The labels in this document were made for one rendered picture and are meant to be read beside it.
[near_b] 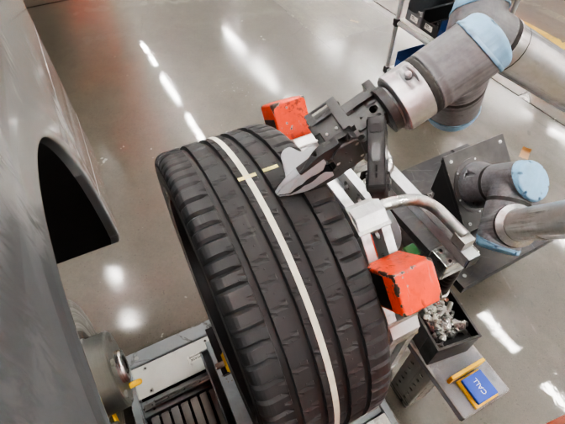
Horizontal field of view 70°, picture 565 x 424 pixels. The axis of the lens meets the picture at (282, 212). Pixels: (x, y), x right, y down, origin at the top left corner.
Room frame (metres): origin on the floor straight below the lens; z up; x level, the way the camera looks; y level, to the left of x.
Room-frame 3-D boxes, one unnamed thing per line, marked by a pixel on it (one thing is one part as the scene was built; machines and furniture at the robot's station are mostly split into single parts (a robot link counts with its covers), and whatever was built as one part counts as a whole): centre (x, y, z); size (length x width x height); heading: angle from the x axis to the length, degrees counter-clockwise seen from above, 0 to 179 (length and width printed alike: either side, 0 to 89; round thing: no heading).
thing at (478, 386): (0.34, -0.54, 0.47); 0.07 x 0.07 x 0.02; 27
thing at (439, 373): (0.49, -0.47, 0.44); 0.43 x 0.17 x 0.03; 27
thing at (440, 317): (0.52, -0.45, 0.51); 0.20 x 0.14 x 0.13; 18
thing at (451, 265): (0.47, -0.36, 0.93); 0.09 x 0.05 x 0.05; 117
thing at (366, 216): (0.53, -0.10, 0.85); 0.54 x 0.07 x 0.54; 27
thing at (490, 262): (1.15, -0.80, 0.15); 0.60 x 0.60 x 0.30; 28
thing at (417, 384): (0.47, -0.48, 0.21); 0.10 x 0.10 x 0.42; 27
